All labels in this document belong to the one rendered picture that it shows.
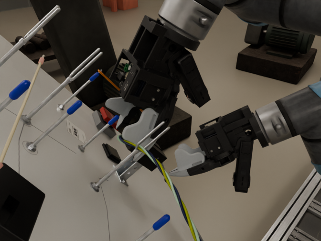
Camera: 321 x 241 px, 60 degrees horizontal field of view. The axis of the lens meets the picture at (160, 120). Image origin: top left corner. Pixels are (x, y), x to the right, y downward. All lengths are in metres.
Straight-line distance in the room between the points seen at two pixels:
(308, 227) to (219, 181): 0.66
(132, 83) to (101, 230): 0.19
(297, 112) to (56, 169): 0.40
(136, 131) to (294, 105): 0.28
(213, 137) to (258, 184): 1.61
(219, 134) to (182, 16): 0.25
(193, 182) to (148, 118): 1.65
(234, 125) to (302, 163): 1.91
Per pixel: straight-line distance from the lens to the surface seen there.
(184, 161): 0.58
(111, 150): 0.57
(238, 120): 0.55
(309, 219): 1.77
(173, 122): 2.24
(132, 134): 0.42
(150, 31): 0.38
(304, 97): 0.55
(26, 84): 0.27
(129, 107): 0.49
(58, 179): 0.37
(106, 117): 0.65
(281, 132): 0.55
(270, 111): 0.55
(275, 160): 2.38
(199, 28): 0.39
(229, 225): 1.86
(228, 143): 0.54
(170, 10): 0.39
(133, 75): 0.39
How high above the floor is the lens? 1.48
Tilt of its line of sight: 34 degrees down
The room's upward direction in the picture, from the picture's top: straight up
